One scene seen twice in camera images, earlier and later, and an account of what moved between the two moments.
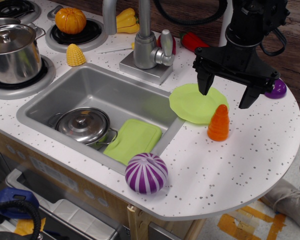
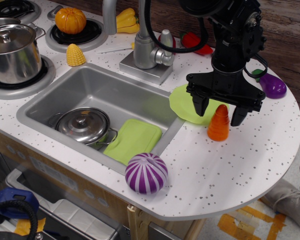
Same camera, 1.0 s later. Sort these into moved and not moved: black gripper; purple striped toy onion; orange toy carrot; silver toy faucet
Moved: black gripper
Not moved: silver toy faucet; purple striped toy onion; orange toy carrot
